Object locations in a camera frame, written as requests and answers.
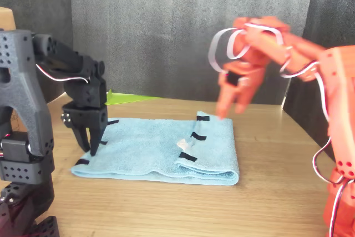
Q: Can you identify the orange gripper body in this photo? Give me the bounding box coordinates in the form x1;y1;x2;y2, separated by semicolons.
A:
218;61;268;96

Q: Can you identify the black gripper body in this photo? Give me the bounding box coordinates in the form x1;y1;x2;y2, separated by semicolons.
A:
61;102;109;132

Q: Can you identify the light blue towel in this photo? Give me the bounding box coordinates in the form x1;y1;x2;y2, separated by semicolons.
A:
70;110;240;186

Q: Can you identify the light grey foam panel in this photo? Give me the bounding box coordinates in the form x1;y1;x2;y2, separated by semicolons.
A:
68;0;316;105

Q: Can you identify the brown cardboard box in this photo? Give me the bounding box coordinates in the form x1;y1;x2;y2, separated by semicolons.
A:
0;6;17;31

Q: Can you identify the black arm servo wire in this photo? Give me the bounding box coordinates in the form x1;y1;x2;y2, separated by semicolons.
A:
35;63;90;84

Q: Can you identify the lime green plastic bracket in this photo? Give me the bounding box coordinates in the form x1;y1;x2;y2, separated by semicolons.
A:
106;89;164;106

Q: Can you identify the orange arm wrist wire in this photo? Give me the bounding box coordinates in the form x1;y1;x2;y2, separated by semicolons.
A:
207;23;285;74

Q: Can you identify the orange arm forearm wire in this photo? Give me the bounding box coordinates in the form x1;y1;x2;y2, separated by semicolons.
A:
279;60;331;123

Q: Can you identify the orange arm looped wire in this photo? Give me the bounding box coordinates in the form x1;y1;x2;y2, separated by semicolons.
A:
312;137;347;185

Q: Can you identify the orange arm base wire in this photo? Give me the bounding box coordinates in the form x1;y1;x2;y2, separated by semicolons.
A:
329;178;355;237

